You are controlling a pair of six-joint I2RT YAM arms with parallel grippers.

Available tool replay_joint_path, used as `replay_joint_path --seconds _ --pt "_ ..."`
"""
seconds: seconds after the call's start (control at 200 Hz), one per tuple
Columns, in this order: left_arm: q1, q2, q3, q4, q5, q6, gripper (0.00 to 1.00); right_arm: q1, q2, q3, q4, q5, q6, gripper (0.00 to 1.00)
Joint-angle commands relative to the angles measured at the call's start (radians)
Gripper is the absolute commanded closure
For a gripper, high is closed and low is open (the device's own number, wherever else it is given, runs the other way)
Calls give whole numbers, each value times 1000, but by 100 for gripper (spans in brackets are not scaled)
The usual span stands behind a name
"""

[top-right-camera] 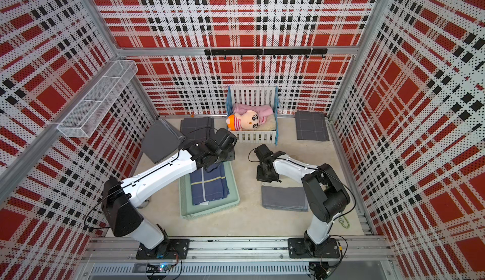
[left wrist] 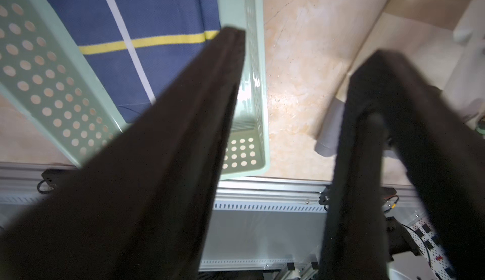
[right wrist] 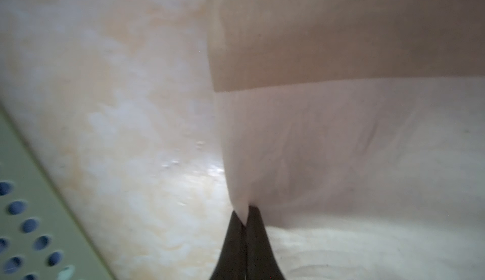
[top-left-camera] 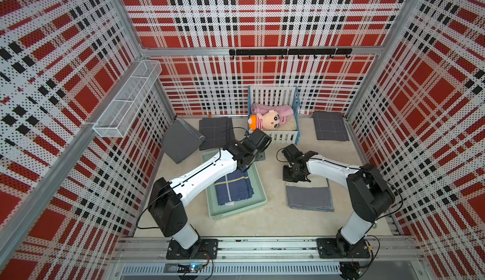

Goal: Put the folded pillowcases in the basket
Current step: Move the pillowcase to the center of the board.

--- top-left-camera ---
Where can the white toy crib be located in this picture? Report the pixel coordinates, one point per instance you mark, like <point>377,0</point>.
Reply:
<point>273,96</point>

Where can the pink blanket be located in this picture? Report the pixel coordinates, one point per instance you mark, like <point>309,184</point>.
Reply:
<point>283,110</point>

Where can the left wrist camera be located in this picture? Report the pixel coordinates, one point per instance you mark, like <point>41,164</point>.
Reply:
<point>259,140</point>

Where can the black hook rail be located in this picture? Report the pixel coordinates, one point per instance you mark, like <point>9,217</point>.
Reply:
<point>291,51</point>

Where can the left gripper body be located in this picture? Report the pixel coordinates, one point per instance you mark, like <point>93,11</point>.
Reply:
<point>257,156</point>

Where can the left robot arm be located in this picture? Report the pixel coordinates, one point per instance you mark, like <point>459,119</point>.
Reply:
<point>169,198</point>

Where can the beige grey pillowcase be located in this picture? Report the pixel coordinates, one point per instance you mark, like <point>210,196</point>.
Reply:
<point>310,196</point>

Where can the plain grey pillowcase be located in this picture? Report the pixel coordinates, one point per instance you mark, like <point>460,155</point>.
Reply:
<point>181,140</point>

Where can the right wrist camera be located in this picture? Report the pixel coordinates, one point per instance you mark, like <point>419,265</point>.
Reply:
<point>291,153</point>

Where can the blue pillowcase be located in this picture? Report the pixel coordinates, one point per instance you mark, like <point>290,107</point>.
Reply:
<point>233,187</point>

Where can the plush doll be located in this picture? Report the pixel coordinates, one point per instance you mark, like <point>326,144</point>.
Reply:
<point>270,121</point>

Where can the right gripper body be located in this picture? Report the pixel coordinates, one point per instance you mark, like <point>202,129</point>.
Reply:
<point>290,174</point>

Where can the white wire mesh shelf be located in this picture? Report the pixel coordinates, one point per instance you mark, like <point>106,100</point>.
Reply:
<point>117,119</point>

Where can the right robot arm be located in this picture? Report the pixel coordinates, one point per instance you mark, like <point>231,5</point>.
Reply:
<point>370,195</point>

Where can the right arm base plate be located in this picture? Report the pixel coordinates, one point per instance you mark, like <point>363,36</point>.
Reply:
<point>333,248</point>

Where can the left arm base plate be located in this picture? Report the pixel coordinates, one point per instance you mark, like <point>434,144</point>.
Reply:
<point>202,249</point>

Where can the small circuit board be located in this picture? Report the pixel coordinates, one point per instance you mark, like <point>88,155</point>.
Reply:
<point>191,268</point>

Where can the dark grey checked pillowcase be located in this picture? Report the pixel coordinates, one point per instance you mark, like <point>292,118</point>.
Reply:
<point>330,126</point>
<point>217,131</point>

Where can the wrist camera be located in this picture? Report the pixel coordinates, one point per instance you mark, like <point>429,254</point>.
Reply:
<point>291,153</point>
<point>259,140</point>

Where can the mint green plastic basket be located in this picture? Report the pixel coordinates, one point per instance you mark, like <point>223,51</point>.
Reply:
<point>258,199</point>

